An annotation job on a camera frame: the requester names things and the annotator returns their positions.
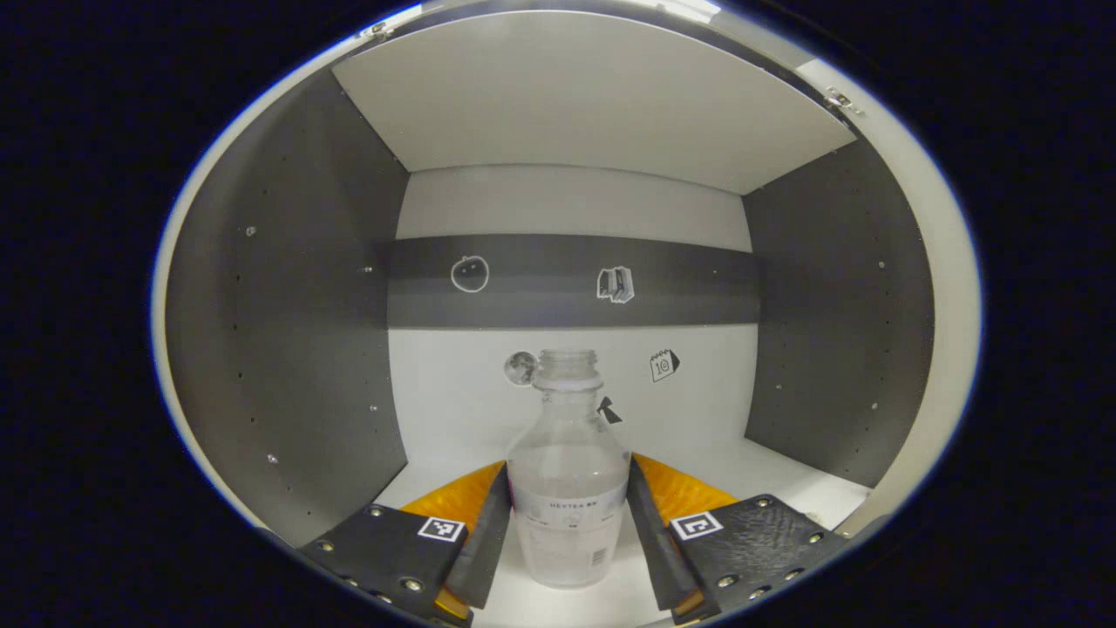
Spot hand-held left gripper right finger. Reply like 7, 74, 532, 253
628, 454, 851, 626

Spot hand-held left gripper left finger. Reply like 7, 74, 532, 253
299, 461, 514, 627

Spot clear plastic bottle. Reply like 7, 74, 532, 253
506, 349, 632, 590

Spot grey white cabinet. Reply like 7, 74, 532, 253
157, 4, 938, 628

